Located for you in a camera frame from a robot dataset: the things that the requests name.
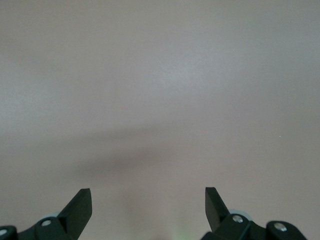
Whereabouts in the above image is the brown table cover sheet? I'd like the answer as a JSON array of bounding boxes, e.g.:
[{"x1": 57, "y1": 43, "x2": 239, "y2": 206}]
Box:
[{"x1": 0, "y1": 0, "x2": 320, "y2": 240}]

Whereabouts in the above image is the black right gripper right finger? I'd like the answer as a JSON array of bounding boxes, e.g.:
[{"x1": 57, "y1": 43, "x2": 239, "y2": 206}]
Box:
[{"x1": 199, "y1": 186, "x2": 309, "y2": 240}]

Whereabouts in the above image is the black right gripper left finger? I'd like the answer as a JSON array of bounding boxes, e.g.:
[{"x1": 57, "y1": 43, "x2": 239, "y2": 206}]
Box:
[{"x1": 0, "y1": 188, "x2": 93, "y2": 240}]

